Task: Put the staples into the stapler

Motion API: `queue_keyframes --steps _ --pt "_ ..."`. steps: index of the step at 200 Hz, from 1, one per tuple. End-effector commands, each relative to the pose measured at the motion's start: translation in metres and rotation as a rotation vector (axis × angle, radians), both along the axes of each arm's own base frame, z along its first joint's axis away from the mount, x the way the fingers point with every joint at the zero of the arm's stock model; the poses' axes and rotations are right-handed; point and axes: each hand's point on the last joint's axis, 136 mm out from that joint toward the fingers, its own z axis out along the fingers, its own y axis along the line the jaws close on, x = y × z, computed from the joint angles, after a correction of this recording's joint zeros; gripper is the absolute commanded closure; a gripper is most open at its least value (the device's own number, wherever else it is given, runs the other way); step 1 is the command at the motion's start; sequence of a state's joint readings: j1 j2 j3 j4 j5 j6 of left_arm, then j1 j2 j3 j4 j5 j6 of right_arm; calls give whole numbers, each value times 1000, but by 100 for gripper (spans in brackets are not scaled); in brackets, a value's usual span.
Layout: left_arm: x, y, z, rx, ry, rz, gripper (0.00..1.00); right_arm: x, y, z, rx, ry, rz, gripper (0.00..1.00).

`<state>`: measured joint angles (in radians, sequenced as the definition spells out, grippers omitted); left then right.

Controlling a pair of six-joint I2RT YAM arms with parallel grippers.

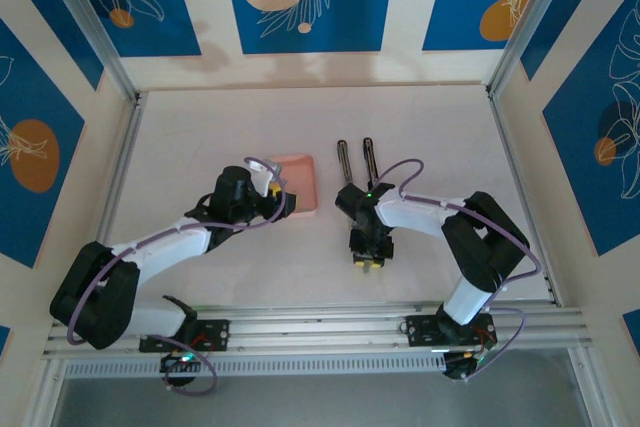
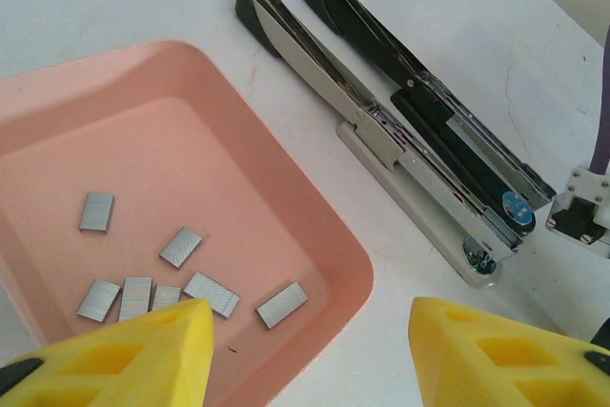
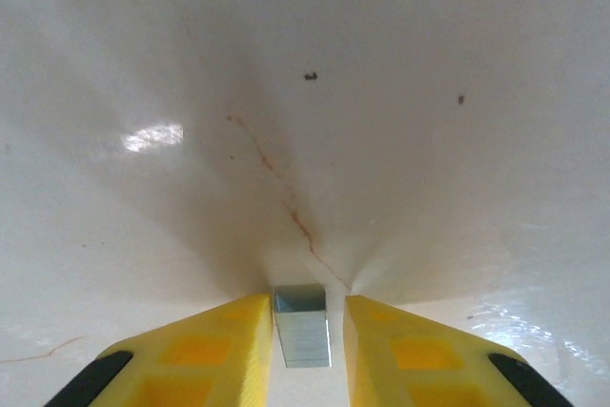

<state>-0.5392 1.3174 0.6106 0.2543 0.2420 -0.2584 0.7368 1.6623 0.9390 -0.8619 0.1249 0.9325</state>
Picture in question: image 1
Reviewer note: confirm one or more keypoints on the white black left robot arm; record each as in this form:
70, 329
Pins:
165, 247

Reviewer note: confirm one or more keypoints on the silver metal stapler magazine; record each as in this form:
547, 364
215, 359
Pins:
344, 162

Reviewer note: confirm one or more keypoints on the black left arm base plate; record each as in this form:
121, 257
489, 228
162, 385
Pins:
220, 334

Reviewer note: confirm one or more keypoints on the black stapler body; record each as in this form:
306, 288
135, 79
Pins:
370, 159

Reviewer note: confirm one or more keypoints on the pink plastic tray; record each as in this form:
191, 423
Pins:
302, 182

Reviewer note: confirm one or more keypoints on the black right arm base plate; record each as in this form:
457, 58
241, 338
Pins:
420, 332

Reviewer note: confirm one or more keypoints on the aluminium frame rail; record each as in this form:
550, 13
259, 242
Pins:
310, 327

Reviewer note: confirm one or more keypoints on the aluminium frame leg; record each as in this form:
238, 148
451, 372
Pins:
590, 392
47, 397

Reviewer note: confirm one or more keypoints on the aluminium side rail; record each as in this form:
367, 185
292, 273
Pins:
511, 157
124, 157

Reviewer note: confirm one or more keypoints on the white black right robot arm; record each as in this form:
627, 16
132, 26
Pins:
415, 214

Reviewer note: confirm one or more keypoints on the aluminium corner post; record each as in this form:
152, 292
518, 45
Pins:
523, 22
92, 22

